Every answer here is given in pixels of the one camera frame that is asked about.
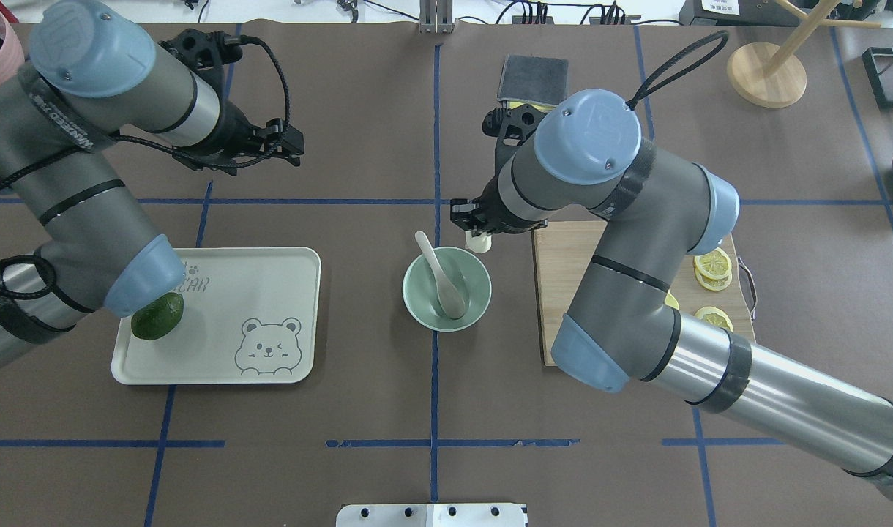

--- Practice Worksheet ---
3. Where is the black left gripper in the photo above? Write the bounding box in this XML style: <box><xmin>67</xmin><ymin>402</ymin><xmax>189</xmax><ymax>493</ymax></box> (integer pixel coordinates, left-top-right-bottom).
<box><xmin>198</xmin><ymin>102</ymin><xmax>304</xmax><ymax>176</ymax></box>

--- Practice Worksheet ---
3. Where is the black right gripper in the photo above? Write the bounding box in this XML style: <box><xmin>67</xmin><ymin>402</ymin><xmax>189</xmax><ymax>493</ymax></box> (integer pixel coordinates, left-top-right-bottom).
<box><xmin>449</xmin><ymin>198</ymin><xmax>500</xmax><ymax>237</ymax></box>

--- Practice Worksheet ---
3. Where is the white steamed bun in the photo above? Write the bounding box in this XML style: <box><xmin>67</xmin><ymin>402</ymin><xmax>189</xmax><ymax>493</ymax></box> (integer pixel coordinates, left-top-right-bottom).
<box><xmin>466</xmin><ymin>231</ymin><xmax>493</xmax><ymax>254</ymax></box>

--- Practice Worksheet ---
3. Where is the white ceramic spoon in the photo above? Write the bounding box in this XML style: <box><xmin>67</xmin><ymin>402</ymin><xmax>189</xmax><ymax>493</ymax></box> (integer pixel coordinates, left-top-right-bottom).
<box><xmin>414</xmin><ymin>231</ymin><xmax>467</xmax><ymax>320</ymax></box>

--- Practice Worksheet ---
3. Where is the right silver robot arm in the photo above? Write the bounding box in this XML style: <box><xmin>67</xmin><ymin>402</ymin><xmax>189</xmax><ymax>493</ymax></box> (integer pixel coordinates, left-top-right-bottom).
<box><xmin>450</xmin><ymin>89</ymin><xmax>893</xmax><ymax>501</ymax></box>

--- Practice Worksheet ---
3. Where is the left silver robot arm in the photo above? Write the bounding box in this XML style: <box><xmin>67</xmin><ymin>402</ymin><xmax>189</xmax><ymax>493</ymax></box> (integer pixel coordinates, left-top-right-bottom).
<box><xmin>0</xmin><ymin>1</ymin><xmax>304</xmax><ymax>369</ymax></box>

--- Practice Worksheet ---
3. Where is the green ceramic bowl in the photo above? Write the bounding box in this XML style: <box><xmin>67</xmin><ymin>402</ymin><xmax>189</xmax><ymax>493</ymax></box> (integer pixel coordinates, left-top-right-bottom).
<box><xmin>402</xmin><ymin>247</ymin><xmax>491</xmax><ymax>332</ymax></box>

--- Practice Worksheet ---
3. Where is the bamboo cutting board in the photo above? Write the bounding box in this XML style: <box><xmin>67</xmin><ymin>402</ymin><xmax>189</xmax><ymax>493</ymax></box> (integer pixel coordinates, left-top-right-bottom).
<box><xmin>531</xmin><ymin>220</ymin><xmax>755</xmax><ymax>366</ymax></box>

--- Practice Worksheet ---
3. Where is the yellow sponge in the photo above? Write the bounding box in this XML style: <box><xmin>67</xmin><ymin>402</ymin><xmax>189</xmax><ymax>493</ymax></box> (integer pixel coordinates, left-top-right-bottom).
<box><xmin>506</xmin><ymin>101</ymin><xmax>555</xmax><ymax>113</ymax></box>

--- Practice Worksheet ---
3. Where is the grey folded cloth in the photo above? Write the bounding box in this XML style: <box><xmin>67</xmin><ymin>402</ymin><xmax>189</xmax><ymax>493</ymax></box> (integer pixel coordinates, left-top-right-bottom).
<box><xmin>496</xmin><ymin>54</ymin><xmax>569</xmax><ymax>106</ymax></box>

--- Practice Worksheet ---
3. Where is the cream bear tray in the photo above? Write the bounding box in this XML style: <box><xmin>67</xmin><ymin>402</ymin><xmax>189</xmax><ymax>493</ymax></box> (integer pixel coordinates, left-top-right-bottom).
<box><xmin>111</xmin><ymin>247</ymin><xmax>321</xmax><ymax>386</ymax></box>

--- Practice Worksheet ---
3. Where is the green avocado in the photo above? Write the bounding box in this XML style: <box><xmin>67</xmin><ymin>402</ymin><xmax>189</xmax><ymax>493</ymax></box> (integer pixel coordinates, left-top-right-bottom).
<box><xmin>130</xmin><ymin>291</ymin><xmax>184</xmax><ymax>341</ymax></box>

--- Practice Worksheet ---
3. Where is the lemon slice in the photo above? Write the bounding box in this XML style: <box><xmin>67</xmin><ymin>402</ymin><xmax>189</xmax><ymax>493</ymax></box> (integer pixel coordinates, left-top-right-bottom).
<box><xmin>695</xmin><ymin>306</ymin><xmax>735</xmax><ymax>332</ymax></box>
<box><xmin>695</xmin><ymin>272</ymin><xmax>732</xmax><ymax>291</ymax></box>
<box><xmin>693</xmin><ymin>249</ymin><xmax>732</xmax><ymax>280</ymax></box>

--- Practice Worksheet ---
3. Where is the wooden mug tree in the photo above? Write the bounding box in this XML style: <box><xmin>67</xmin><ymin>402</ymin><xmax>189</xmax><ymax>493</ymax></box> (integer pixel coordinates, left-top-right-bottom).
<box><xmin>725</xmin><ymin>1</ymin><xmax>882</xmax><ymax>109</ymax></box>

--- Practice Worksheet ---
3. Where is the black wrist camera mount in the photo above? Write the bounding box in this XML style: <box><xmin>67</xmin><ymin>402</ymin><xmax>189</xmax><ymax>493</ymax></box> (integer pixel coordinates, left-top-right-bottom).
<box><xmin>481</xmin><ymin>105</ymin><xmax>547</xmax><ymax>176</ymax></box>

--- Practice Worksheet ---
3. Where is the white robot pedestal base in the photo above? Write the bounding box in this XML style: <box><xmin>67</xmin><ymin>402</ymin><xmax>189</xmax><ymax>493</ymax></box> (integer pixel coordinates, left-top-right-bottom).
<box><xmin>335</xmin><ymin>501</ymin><xmax>529</xmax><ymax>526</ymax></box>

